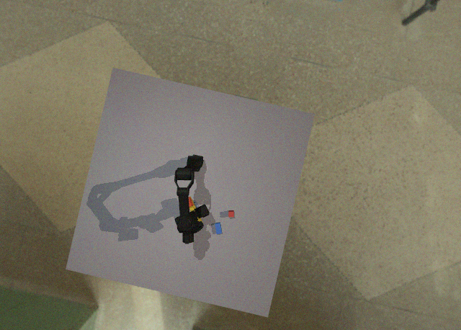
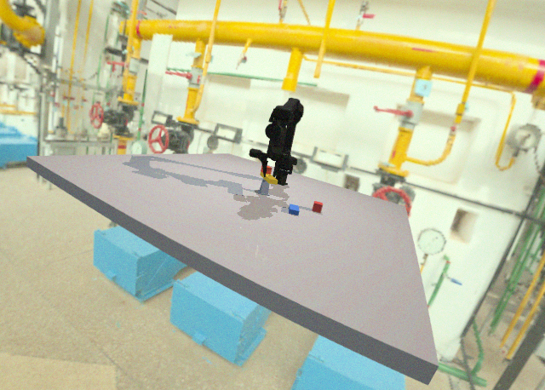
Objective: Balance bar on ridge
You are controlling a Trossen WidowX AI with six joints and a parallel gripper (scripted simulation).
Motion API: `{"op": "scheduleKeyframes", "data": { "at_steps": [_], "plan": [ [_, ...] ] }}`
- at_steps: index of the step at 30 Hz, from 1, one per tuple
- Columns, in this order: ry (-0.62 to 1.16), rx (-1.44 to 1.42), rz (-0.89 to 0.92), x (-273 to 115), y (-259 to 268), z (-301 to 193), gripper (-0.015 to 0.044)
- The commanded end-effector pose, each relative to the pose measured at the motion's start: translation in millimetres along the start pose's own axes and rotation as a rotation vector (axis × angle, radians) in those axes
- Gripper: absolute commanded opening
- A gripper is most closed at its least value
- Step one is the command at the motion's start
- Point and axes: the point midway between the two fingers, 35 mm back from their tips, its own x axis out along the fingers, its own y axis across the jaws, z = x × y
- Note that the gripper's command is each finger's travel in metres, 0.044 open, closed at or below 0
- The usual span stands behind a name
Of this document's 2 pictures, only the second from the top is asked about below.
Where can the blue rectangular bar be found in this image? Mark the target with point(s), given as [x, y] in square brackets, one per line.
[294, 209]

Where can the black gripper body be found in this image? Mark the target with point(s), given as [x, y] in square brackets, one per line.
[255, 153]

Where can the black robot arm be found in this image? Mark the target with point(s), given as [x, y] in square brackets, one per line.
[289, 115]

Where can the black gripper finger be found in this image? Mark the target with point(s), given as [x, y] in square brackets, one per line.
[278, 166]
[264, 166]

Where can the yellow bar with red end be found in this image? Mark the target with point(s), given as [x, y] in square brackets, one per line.
[269, 178]

